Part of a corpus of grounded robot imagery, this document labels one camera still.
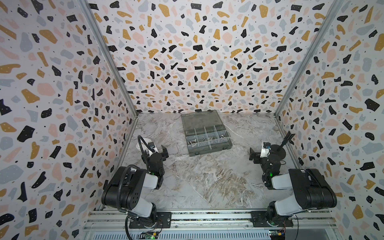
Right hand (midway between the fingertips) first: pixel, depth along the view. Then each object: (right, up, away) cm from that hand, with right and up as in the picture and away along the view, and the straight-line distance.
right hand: (258, 145), depth 91 cm
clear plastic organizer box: (-32, +7, +15) cm, 36 cm away
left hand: (-63, -1, -2) cm, 63 cm away
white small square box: (-63, +1, -16) cm, 65 cm away
